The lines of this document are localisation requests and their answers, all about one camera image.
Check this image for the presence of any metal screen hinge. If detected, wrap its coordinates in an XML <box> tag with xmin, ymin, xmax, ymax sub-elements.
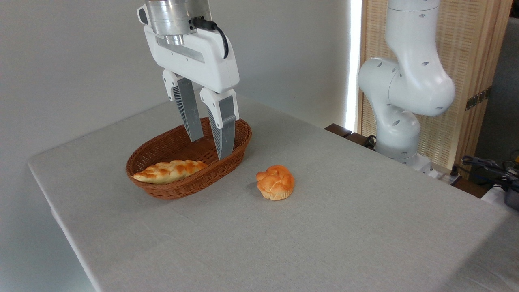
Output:
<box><xmin>465</xmin><ymin>87</ymin><xmax>492</xmax><ymax>111</ymax></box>

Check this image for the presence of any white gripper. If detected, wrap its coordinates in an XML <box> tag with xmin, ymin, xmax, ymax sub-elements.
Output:
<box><xmin>144</xmin><ymin>25</ymin><xmax>240</xmax><ymax>161</ymax></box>

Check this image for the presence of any long braided bread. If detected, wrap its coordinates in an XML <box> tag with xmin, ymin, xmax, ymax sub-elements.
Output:
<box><xmin>133</xmin><ymin>160</ymin><xmax>208</xmax><ymax>185</ymax></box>

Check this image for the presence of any wooden bamboo folding screen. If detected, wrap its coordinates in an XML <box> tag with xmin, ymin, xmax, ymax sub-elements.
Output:
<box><xmin>358</xmin><ymin>0</ymin><xmax>514</xmax><ymax>180</ymax></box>

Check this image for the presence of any brown wicker oval basket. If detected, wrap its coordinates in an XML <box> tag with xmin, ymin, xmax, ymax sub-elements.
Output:
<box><xmin>126</xmin><ymin>117</ymin><xmax>252</xmax><ymax>200</ymax></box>

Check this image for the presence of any grey tablecloth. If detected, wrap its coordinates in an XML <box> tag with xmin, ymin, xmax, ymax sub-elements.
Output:
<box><xmin>28</xmin><ymin>95</ymin><xmax>519</xmax><ymax>292</ymax></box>

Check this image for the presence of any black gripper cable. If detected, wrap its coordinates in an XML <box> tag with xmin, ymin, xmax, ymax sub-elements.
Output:
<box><xmin>192</xmin><ymin>17</ymin><xmax>229</xmax><ymax>60</ymax></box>

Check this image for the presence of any black cable bundle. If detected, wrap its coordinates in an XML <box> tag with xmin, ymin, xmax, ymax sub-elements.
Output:
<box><xmin>461</xmin><ymin>151</ymin><xmax>519</xmax><ymax>192</ymax></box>

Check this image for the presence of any white power strip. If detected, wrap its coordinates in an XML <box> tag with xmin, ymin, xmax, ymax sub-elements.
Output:
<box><xmin>422</xmin><ymin>161</ymin><xmax>463</xmax><ymax>186</ymax></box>

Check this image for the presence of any dark wooden furniture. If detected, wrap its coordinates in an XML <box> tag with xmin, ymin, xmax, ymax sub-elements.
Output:
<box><xmin>324</xmin><ymin>123</ymin><xmax>378</xmax><ymax>151</ymax></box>

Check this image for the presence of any round knotted bread bun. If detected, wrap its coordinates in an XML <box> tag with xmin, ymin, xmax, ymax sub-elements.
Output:
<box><xmin>256</xmin><ymin>165</ymin><xmax>295</xmax><ymax>201</ymax></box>

